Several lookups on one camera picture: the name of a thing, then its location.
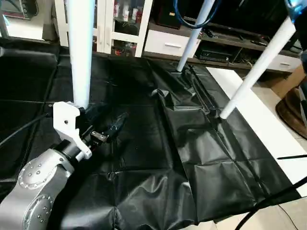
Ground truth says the white plastic table leg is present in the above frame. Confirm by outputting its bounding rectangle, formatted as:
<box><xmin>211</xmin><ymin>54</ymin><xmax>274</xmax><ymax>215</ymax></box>
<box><xmin>220</xmin><ymin>17</ymin><xmax>297</xmax><ymax>120</ymax></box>
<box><xmin>66</xmin><ymin>0</ymin><xmax>96</xmax><ymax>110</ymax></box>
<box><xmin>177</xmin><ymin>0</ymin><xmax>215</xmax><ymax>72</ymax></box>

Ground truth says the black work mat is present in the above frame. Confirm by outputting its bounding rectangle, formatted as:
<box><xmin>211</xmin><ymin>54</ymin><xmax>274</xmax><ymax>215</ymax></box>
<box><xmin>0</xmin><ymin>36</ymin><xmax>307</xmax><ymax>226</ymax></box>

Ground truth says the brown cardboard box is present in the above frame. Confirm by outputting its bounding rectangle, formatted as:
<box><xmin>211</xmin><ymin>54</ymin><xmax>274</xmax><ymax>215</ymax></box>
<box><xmin>261</xmin><ymin>65</ymin><xmax>307</xmax><ymax>99</ymax></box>

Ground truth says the white low drawer unit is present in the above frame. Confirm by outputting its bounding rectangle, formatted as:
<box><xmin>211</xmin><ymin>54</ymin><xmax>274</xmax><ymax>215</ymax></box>
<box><xmin>143</xmin><ymin>29</ymin><xmax>198</xmax><ymax>59</ymax></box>

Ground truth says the white glass-door cabinet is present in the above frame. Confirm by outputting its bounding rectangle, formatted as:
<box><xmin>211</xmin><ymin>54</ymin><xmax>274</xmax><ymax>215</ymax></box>
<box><xmin>54</xmin><ymin>0</ymin><xmax>154</xmax><ymax>58</ymax></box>

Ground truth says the brown leather chair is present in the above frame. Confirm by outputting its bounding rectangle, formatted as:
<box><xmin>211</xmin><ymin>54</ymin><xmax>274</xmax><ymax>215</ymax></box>
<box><xmin>276</xmin><ymin>86</ymin><xmax>307</xmax><ymax>140</ymax></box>

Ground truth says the white sheet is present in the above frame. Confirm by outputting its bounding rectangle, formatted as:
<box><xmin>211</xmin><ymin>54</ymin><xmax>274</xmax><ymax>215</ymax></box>
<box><xmin>206</xmin><ymin>67</ymin><xmax>307</xmax><ymax>197</ymax></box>

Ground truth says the black stand leg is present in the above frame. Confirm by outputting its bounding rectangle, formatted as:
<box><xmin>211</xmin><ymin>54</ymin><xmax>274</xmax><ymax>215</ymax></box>
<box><xmin>276</xmin><ymin>152</ymin><xmax>307</xmax><ymax>161</ymax></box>

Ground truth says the dark toaster oven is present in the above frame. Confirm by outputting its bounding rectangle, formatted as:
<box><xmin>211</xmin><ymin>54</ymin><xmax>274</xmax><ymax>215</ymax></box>
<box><xmin>0</xmin><ymin>0</ymin><xmax>38</xmax><ymax>20</ymax></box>

